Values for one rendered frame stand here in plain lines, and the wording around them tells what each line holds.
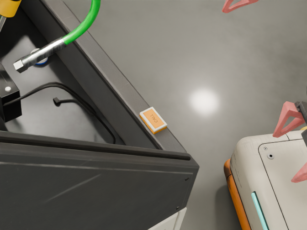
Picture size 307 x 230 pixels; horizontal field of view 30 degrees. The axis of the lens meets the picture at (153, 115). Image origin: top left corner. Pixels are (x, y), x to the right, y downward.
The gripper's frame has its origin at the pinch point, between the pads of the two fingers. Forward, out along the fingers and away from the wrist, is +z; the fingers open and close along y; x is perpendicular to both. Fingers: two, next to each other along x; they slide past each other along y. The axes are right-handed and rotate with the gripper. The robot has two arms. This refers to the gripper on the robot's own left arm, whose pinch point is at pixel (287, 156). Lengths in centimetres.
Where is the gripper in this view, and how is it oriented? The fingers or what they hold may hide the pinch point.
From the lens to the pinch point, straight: 106.0
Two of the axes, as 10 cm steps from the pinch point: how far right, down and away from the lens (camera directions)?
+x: 8.1, 1.8, 5.6
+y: 2.1, 8.0, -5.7
